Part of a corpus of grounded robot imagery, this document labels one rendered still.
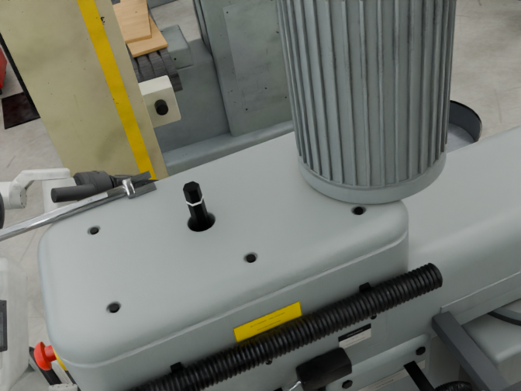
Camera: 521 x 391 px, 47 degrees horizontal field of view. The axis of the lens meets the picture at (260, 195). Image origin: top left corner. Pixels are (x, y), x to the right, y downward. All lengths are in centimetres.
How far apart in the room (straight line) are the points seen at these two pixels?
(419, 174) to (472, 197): 22
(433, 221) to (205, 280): 38
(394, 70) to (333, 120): 9
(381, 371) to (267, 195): 36
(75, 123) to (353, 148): 204
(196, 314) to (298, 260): 14
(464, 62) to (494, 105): 59
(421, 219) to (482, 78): 370
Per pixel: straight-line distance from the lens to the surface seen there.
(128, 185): 87
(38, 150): 474
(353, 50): 65
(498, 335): 111
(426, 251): 90
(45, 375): 182
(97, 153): 275
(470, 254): 93
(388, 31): 64
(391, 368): 101
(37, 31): 248
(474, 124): 316
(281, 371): 88
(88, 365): 74
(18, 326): 127
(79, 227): 85
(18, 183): 149
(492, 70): 470
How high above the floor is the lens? 242
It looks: 41 degrees down
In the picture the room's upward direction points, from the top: 12 degrees counter-clockwise
